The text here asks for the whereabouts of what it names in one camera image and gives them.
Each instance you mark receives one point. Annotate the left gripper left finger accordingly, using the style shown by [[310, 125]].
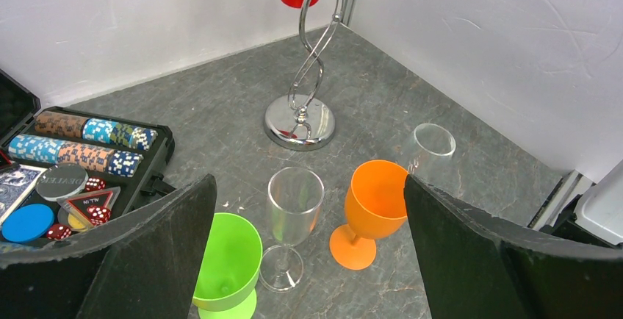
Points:
[[143, 264]]

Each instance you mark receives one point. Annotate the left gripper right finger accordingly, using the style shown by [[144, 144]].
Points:
[[476, 265]]

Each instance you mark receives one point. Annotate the green plastic wine glass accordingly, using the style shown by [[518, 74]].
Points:
[[229, 272]]

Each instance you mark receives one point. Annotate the clear wine glass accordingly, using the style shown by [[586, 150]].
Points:
[[294, 199], [430, 149]]

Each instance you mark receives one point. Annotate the orange plastic wine glass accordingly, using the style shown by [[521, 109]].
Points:
[[374, 208]]

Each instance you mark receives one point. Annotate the clear wine glass front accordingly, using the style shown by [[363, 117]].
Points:
[[294, 199]]

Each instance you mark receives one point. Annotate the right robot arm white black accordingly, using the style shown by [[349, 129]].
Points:
[[595, 217]]

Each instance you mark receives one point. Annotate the chrome wine glass rack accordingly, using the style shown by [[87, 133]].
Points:
[[299, 121]]

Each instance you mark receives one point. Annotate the blue round dealer chip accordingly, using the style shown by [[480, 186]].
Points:
[[27, 223]]

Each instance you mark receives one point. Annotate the silver dealer button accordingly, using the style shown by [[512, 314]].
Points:
[[61, 181]]

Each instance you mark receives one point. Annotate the black poker chip case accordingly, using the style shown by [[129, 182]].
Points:
[[123, 159]]

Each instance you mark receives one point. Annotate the playing card deck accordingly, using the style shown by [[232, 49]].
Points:
[[16, 185]]

